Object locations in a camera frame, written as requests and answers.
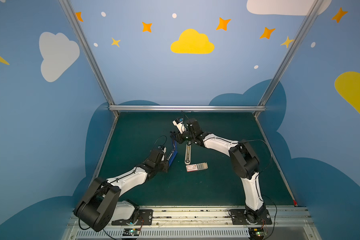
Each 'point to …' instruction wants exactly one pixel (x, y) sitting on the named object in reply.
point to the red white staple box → (196, 167)
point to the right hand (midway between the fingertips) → (172, 134)
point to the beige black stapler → (188, 156)
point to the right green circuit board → (256, 233)
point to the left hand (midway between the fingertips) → (169, 162)
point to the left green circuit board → (131, 232)
